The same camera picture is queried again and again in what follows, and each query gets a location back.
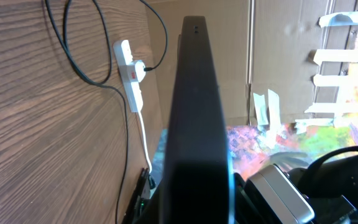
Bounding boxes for Samsung Galaxy smartphone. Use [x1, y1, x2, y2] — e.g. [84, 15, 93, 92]
[160, 16, 234, 223]

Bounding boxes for black USB charging cable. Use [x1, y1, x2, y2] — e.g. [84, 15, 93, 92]
[44, 0, 169, 224]

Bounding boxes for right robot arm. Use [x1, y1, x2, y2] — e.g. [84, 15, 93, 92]
[289, 146, 358, 223]

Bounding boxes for white charger plug adapter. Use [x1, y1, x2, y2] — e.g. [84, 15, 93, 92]
[127, 60, 146, 83]

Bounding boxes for white power strip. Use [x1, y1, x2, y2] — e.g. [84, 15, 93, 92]
[113, 40, 143, 113]

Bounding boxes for cardboard backdrop panel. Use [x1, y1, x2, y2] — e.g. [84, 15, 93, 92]
[147, 0, 358, 126]

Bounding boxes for white power strip cord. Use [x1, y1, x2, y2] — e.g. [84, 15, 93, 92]
[137, 111, 153, 174]

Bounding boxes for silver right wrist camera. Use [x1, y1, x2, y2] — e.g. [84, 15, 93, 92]
[244, 165, 315, 224]

